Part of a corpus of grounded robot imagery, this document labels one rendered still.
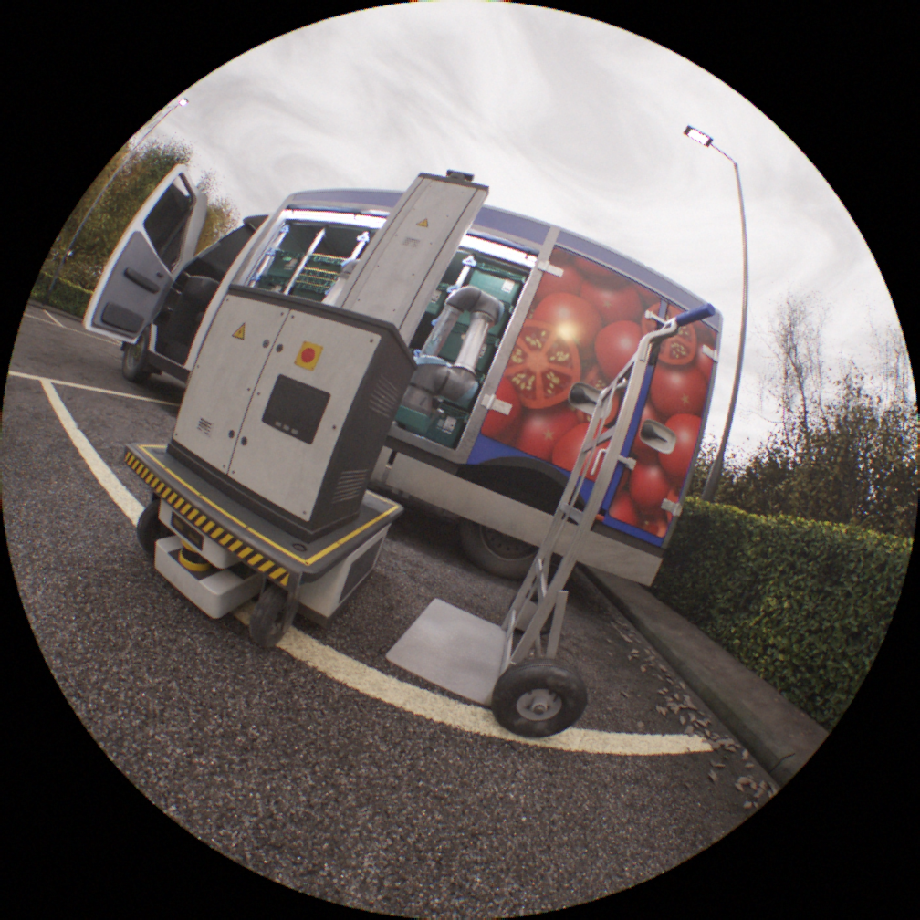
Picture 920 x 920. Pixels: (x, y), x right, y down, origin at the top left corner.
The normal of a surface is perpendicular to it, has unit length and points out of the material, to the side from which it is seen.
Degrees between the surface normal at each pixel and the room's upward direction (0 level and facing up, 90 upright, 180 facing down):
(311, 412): 90
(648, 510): 90
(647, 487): 90
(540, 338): 90
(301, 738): 0
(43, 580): 0
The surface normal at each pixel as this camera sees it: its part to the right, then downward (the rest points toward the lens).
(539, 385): -0.06, -0.01
